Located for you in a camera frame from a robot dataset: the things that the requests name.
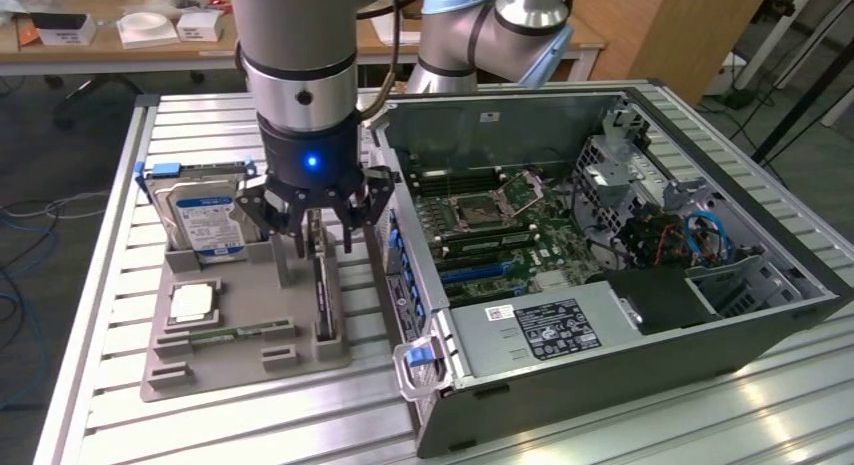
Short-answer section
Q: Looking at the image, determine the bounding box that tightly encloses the plain white box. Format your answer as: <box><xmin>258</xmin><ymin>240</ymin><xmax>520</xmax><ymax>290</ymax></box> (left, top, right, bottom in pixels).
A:
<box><xmin>176</xmin><ymin>9</ymin><xmax>226</xmax><ymax>42</ymax></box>

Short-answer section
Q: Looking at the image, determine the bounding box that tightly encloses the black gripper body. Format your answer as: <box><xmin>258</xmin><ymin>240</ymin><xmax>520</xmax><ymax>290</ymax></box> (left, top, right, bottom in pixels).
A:
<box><xmin>258</xmin><ymin>115</ymin><xmax>366</xmax><ymax>227</ymax></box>

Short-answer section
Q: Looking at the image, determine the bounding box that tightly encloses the black wire bundle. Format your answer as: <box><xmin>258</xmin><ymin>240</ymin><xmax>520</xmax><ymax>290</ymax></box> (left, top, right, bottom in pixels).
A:
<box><xmin>613</xmin><ymin>209</ymin><xmax>682</xmax><ymax>271</ymax></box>

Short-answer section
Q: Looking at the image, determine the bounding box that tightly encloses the blue expansion slot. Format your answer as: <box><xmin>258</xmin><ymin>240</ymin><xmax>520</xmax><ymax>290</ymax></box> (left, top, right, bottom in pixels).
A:
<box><xmin>442</xmin><ymin>263</ymin><xmax>510</xmax><ymax>286</ymax></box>

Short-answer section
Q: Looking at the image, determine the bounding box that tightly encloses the wooden cabinet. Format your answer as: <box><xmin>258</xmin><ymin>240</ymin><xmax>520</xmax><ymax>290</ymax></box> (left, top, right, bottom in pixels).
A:
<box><xmin>572</xmin><ymin>0</ymin><xmax>775</xmax><ymax>106</ymax></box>

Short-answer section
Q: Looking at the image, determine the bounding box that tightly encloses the open metal socket cover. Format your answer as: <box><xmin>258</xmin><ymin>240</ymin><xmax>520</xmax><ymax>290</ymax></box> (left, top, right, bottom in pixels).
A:
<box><xmin>496</xmin><ymin>169</ymin><xmax>546</xmax><ymax>219</ymax></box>

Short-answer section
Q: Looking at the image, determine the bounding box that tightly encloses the open black PC case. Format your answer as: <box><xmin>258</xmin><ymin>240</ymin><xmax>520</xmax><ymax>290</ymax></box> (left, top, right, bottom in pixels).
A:
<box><xmin>351</xmin><ymin>79</ymin><xmax>841</xmax><ymax>459</ymax></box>

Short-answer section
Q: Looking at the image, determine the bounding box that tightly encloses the CPU socket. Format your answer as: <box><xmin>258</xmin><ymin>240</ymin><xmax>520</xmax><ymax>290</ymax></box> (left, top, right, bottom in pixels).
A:
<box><xmin>450</xmin><ymin>192</ymin><xmax>515</xmax><ymax>232</ymax></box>

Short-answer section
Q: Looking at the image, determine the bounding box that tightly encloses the white box with black lid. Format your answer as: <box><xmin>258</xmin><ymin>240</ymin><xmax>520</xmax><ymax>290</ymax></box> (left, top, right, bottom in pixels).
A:
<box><xmin>31</xmin><ymin>12</ymin><xmax>97</xmax><ymax>47</ymax></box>

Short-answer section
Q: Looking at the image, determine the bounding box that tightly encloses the white square dish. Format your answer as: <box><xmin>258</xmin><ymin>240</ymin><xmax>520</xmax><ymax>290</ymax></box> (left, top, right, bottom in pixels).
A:
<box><xmin>116</xmin><ymin>12</ymin><xmax>182</xmax><ymax>50</ymax></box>

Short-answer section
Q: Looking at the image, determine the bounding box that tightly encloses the silver CPU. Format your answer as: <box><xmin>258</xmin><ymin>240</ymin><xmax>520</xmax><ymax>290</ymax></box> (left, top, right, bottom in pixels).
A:
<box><xmin>170</xmin><ymin>283</ymin><xmax>219</xmax><ymax>322</ymax></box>

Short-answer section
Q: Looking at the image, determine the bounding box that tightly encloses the open grey disk bay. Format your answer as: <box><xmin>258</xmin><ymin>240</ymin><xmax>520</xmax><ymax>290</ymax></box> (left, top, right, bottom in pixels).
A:
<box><xmin>685</xmin><ymin>252</ymin><xmax>806</xmax><ymax>320</ymax></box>

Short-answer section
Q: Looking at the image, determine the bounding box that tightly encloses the silver power supply unit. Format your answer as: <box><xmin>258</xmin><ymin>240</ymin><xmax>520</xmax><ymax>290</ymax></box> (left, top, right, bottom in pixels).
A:
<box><xmin>439</xmin><ymin>282</ymin><xmax>642</xmax><ymax>381</ymax></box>

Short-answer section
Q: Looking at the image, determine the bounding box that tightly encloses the white flat carton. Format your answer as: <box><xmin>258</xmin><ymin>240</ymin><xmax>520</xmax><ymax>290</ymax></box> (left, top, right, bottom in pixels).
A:
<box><xmin>366</xmin><ymin>8</ymin><xmax>423</xmax><ymax>47</ymax></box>

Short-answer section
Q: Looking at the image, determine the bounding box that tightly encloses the black RAM slot bank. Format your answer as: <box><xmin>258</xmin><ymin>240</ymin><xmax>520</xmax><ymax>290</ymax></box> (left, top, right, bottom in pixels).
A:
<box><xmin>430</xmin><ymin>223</ymin><xmax>542</xmax><ymax>260</ymax></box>
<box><xmin>406</xmin><ymin>165</ymin><xmax>508</xmax><ymax>196</ymax></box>

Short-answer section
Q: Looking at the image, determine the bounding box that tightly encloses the grey parts rack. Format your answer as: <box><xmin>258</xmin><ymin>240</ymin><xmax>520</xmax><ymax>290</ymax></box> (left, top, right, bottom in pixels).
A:
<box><xmin>139</xmin><ymin>232</ymin><xmax>354</xmax><ymax>404</ymax></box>

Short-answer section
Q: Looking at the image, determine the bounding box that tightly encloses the hard disk with blue carrier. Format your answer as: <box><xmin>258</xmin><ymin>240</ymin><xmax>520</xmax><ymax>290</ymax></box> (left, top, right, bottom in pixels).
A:
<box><xmin>132</xmin><ymin>154</ymin><xmax>272</xmax><ymax>266</ymax></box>

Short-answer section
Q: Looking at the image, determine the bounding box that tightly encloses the perforated metal disk bay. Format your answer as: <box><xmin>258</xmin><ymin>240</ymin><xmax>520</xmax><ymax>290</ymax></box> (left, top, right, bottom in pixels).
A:
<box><xmin>572</xmin><ymin>107</ymin><xmax>675</xmax><ymax>236</ymax></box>

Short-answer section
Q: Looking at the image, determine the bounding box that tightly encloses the blue wire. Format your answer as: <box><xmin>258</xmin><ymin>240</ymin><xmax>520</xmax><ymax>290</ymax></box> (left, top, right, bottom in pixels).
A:
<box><xmin>683</xmin><ymin>209</ymin><xmax>735</xmax><ymax>266</ymax></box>

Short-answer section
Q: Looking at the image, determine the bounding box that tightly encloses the black plastic shroud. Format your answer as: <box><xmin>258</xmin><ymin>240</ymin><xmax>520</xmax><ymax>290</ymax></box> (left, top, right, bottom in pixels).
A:
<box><xmin>603</xmin><ymin>267</ymin><xmax>726</xmax><ymax>336</ymax></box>

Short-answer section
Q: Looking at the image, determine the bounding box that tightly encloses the green RAM stick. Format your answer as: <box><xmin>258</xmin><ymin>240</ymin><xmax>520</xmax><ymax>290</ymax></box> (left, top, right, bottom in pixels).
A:
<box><xmin>188</xmin><ymin>319</ymin><xmax>286</xmax><ymax>345</ymax></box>

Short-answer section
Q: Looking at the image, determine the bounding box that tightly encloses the wooden desk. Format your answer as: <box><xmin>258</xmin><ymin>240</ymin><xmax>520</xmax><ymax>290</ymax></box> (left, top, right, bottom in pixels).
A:
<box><xmin>0</xmin><ymin>0</ymin><xmax>610</xmax><ymax>94</ymax></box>

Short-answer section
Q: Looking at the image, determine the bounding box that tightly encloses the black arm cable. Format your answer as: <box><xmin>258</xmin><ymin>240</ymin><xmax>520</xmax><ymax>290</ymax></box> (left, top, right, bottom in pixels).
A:
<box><xmin>352</xmin><ymin>0</ymin><xmax>435</xmax><ymax>124</ymax></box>

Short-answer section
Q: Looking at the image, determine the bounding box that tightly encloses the green motherboard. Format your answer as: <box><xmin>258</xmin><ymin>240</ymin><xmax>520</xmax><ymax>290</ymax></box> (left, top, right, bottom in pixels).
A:
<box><xmin>399</xmin><ymin>152</ymin><xmax>609</xmax><ymax>306</ymax></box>

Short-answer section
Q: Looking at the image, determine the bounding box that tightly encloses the silver chipset heatsink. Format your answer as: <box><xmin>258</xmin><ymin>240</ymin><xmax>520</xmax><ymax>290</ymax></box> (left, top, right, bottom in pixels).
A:
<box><xmin>532</xmin><ymin>270</ymin><xmax>576</xmax><ymax>290</ymax></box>

